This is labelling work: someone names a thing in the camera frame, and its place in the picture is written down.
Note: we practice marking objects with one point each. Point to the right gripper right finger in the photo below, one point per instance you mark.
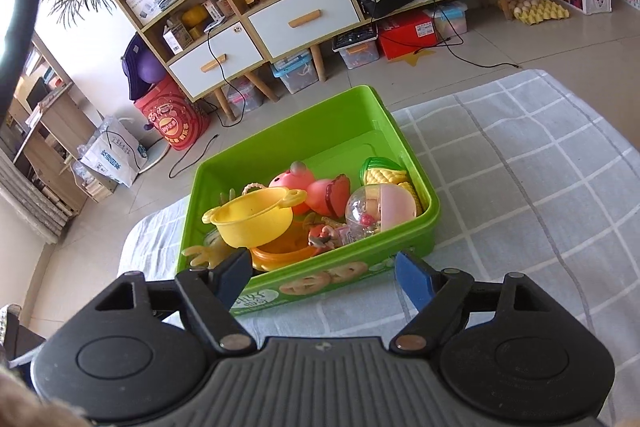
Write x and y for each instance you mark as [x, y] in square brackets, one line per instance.
[417, 279]

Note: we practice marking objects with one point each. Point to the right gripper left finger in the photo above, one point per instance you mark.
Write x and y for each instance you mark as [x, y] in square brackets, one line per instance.
[228, 280]

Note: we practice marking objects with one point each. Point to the beige rubber hand toy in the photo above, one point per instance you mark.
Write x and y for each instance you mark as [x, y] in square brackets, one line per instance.
[214, 251]

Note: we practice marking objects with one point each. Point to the yellow toy pot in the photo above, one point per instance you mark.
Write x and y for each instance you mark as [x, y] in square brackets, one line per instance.
[256, 218]

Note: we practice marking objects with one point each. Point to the pink capsule ball toy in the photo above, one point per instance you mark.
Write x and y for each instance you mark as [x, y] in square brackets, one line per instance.
[376, 208]

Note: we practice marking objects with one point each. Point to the yellow toy corn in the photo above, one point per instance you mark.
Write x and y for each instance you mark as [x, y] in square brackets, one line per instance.
[381, 170]

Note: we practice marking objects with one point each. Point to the small brown figurine toy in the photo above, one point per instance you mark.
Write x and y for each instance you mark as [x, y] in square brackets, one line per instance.
[323, 233]

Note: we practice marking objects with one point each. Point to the green plastic storage box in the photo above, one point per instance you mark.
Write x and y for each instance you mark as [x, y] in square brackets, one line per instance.
[332, 137]

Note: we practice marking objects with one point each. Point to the pink pig toy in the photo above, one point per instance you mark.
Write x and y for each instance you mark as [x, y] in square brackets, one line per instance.
[325, 196]

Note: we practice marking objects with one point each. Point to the red cartoon bag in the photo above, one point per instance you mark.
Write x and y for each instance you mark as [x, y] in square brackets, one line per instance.
[180, 121]

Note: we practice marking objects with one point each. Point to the white shopping bag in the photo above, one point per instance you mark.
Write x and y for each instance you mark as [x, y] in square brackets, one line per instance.
[114, 152]

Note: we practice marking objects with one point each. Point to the wooden desk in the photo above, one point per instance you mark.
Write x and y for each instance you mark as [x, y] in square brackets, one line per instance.
[49, 114]

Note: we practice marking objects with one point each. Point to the red cardboard box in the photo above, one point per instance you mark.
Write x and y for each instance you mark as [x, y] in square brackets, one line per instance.
[406, 33]

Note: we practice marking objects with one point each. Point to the wooden white drawer cabinet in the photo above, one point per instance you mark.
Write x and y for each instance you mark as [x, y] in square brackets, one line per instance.
[246, 40]

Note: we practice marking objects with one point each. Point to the yellow egg tray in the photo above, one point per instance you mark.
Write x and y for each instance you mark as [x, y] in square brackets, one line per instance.
[533, 12]

